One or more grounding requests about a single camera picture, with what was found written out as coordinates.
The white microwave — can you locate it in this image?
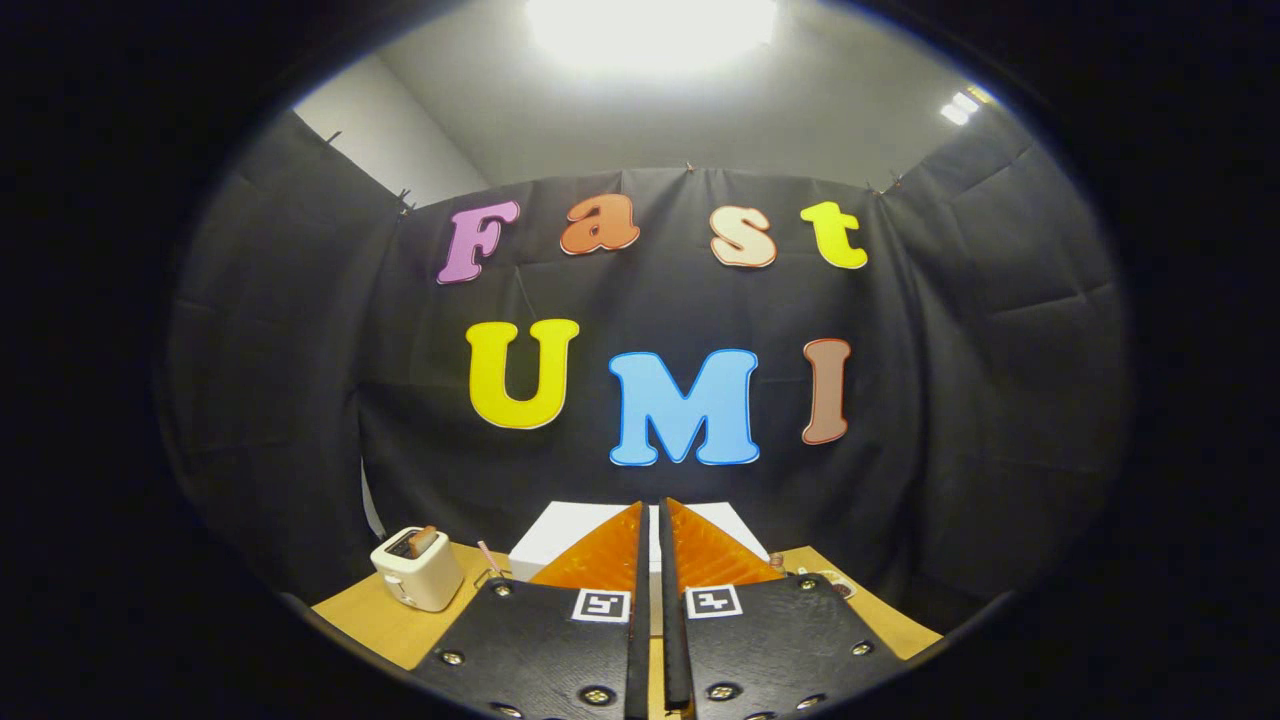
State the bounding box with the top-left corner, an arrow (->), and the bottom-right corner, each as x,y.
508,500 -> 771,641

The cream toaster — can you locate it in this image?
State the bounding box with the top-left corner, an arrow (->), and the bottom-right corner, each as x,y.
370,526 -> 466,613

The small ceiling light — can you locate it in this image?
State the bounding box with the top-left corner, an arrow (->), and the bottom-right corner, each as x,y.
938,85 -> 996,128

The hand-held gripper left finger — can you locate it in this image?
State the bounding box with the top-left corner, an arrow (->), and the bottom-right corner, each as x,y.
412,500 -> 651,720

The black backdrop cloth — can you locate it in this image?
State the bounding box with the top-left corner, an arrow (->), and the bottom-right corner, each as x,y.
155,105 -> 1136,606

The large ceiling light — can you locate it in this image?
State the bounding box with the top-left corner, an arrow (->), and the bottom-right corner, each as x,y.
525,0 -> 781,76

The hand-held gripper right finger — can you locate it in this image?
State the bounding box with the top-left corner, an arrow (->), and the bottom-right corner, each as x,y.
660,496 -> 908,720

